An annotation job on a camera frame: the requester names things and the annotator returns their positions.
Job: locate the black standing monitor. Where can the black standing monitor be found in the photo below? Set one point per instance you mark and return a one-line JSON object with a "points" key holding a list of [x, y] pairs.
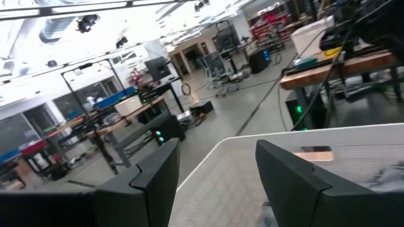
{"points": [[158, 67]]}

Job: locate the long wooden workbench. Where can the long wooden workbench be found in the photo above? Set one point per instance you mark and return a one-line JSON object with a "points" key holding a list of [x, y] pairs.
{"points": [[132, 115]]}

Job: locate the white box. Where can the white box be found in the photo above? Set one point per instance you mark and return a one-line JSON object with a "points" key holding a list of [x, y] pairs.
{"points": [[307, 36]]}

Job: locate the black floor box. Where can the black floor box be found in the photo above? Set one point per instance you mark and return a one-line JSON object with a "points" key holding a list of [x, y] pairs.
{"points": [[202, 108]]}

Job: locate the large white perforated basket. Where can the large white perforated basket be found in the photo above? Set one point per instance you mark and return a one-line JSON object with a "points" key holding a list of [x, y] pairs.
{"points": [[227, 176]]}

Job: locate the black computer tower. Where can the black computer tower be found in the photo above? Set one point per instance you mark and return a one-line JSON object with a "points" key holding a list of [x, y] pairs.
{"points": [[168, 129], [298, 108]]}

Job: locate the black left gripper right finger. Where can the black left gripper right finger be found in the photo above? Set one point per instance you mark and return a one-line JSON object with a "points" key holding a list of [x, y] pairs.
{"points": [[315, 205]]}

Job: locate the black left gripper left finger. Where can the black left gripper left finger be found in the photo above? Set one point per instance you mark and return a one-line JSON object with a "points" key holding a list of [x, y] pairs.
{"points": [[110, 208]]}

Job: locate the cream storage box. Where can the cream storage box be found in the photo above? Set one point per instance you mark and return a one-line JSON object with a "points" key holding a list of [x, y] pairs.
{"points": [[127, 105]]}

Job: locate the grey patterned hospital gown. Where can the grey patterned hospital gown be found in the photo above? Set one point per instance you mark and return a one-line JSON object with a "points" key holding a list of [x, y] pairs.
{"points": [[389, 176]]}

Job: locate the black ceiling spotlight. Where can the black ceiling spotlight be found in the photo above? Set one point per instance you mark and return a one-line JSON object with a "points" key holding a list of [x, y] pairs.
{"points": [[121, 41], [86, 23]]}

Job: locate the red parts shelf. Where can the red parts shelf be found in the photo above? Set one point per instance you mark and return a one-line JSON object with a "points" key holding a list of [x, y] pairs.
{"points": [[268, 26]]}

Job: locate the grey wheeled cart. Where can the grey wheeled cart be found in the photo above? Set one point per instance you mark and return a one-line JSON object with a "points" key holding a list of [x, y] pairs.
{"points": [[217, 67]]}

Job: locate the black cabinet blue lights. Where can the black cabinet blue lights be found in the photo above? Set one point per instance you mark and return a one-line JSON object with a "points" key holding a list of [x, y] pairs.
{"points": [[259, 60]]}

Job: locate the wooden top workbench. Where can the wooden top workbench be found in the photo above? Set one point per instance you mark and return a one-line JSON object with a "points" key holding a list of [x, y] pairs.
{"points": [[315, 75]]}

